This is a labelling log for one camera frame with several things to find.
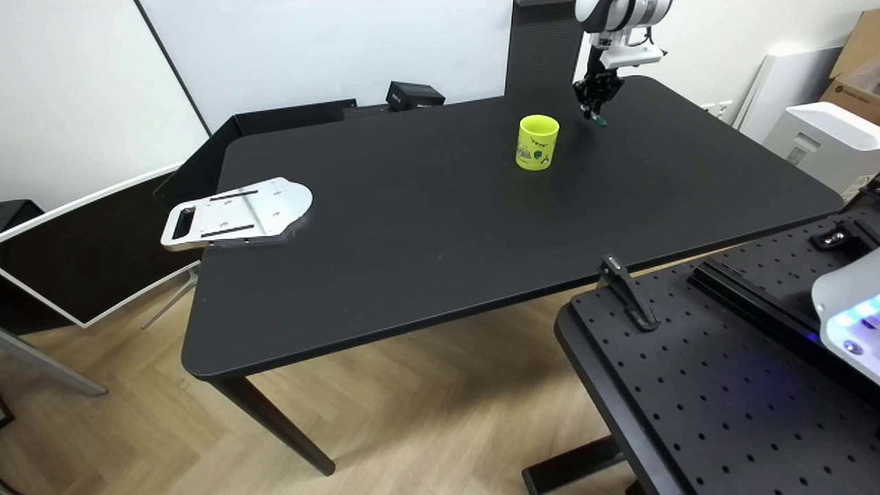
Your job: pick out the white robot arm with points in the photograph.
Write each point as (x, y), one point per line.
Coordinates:
(614, 18)

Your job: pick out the black table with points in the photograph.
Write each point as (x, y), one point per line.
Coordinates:
(425, 219)

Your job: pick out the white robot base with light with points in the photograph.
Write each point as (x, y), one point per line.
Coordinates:
(848, 305)

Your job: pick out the green marker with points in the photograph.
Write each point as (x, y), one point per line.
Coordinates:
(596, 121)

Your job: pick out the white metal mounting plate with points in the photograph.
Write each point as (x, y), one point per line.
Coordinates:
(259, 209)

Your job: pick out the small black box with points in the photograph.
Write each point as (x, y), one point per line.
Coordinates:
(412, 96)

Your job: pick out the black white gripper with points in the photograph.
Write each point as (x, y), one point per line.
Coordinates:
(610, 56)

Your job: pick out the black clamp lever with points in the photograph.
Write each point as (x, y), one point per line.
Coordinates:
(617, 278)

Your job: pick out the white box appliance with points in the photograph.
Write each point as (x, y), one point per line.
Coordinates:
(830, 143)

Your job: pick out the black perforated breadboard cart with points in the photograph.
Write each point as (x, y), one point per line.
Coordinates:
(710, 402)

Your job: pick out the white whiteboard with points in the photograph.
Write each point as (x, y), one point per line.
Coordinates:
(240, 56)

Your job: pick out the cardboard box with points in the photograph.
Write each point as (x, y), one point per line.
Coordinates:
(856, 74)

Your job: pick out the white framed dark panel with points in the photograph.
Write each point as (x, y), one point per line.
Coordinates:
(80, 264)

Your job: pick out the yellow-green mug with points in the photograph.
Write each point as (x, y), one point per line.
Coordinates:
(537, 139)

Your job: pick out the white leaning board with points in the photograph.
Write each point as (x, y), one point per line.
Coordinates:
(782, 80)

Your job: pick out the black mounting plate on cart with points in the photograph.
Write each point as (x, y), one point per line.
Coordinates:
(768, 281)

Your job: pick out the black vertical column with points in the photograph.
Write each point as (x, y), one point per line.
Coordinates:
(542, 51)

